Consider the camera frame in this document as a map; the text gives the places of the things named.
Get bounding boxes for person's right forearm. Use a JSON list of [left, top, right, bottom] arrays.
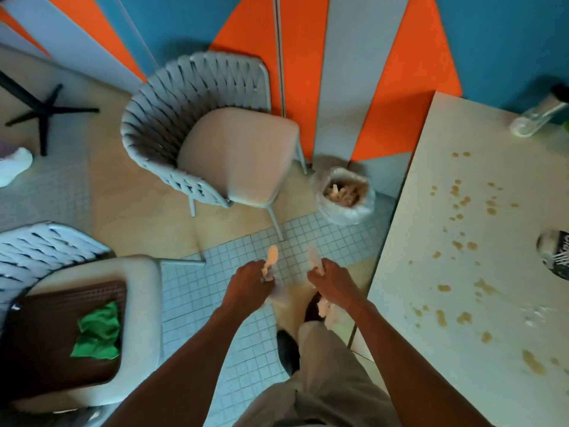
[[349, 296, 495, 427]]

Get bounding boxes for clear plastic bottle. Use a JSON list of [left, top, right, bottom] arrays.
[[509, 84, 569, 138]]

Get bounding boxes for waste bin with plastic bag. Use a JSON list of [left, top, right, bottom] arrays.
[[314, 166, 377, 226]]

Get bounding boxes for green cloth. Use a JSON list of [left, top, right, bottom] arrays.
[[70, 301, 122, 361]]

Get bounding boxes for brown liquid spill drops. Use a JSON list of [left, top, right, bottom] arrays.
[[404, 151, 562, 377]]

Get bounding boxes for black cross table base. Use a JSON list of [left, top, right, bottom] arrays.
[[0, 68, 100, 157]]

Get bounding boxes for person's black shoe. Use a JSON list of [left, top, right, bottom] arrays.
[[276, 329, 301, 377], [304, 292, 326, 326]]

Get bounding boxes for brown plastic tray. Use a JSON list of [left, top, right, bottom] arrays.
[[0, 280, 130, 400]]

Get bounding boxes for person's left hand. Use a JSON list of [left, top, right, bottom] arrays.
[[221, 261, 275, 314]]

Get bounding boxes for grey woven chair beige cushion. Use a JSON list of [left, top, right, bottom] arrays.
[[121, 51, 309, 241], [0, 221, 206, 415]]

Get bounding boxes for cream rubber glove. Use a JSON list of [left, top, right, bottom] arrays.
[[308, 248, 339, 330], [260, 245, 290, 308]]

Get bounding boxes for person's right hand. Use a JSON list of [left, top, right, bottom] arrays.
[[307, 258, 368, 310]]

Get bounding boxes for person's beige trousers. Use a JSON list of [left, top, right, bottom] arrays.
[[231, 321, 402, 427]]

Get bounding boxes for person's left forearm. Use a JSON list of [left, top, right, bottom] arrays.
[[101, 301, 268, 427]]

